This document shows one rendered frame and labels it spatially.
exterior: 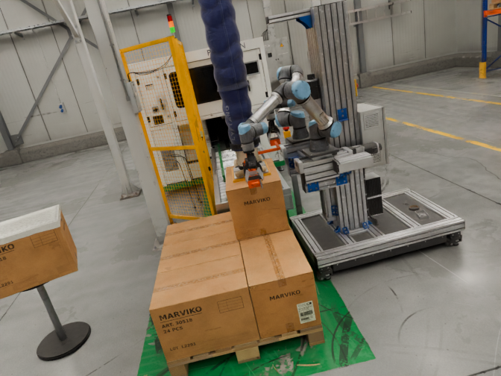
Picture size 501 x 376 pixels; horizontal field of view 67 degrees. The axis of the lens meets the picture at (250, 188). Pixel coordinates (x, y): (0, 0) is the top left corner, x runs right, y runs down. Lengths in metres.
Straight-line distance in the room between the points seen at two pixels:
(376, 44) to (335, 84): 10.43
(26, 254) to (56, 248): 0.18
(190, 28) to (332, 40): 9.26
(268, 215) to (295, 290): 0.65
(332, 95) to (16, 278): 2.57
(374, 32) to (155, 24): 6.69
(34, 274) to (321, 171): 2.15
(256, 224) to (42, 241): 1.46
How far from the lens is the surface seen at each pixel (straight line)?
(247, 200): 2.71
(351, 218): 3.36
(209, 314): 2.41
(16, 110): 13.03
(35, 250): 2.95
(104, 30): 3.99
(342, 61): 3.05
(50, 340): 3.57
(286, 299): 2.41
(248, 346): 2.58
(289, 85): 2.53
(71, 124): 12.61
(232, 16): 2.78
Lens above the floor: 1.84
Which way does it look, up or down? 20 degrees down
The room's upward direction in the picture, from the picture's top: 12 degrees counter-clockwise
